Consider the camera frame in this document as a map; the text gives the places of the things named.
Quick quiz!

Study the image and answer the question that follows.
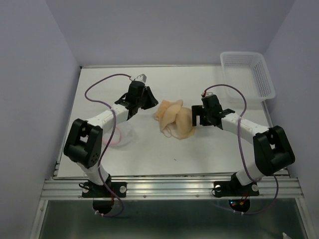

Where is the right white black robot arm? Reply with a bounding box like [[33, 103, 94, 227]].
[[191, 94, 296, 194]]

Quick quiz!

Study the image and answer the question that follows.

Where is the white plastic basket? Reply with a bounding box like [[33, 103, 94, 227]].
[[220, 51, 276, 104]]

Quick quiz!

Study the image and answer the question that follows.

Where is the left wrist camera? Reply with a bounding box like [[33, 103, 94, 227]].
[[134, 74, 147, 84]]

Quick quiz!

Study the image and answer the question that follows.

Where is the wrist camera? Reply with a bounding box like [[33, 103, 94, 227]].
[[134, 74, 147, 84], [201, 91, 214, 98]]

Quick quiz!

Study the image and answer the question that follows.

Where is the beige bra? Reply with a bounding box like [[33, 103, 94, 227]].
[[154, 100, 195, 140]]

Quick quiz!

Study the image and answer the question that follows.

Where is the aluminium frame rail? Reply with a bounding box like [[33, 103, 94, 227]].
[[40, 176, 304, 201]]

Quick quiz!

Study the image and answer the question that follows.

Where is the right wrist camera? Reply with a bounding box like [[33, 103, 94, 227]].
[[201, 91, 214, 98]]

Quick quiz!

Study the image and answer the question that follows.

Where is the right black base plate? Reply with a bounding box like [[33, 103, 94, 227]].
[[212, 181, 260, 198]]

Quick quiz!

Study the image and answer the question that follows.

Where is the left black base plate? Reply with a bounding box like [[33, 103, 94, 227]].
[[79, 181, 127, 198]]

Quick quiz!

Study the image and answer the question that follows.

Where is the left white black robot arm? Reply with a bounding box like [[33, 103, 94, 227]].
[[63, 74, 158, 196]]

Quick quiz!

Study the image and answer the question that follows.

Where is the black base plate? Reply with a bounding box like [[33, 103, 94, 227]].
[[79, 181, 127, 198], [212, 181, 260, 198]]

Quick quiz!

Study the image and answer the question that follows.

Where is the white mesh laundry bag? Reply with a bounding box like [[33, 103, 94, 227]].
[[109, 121, 135, 147]]

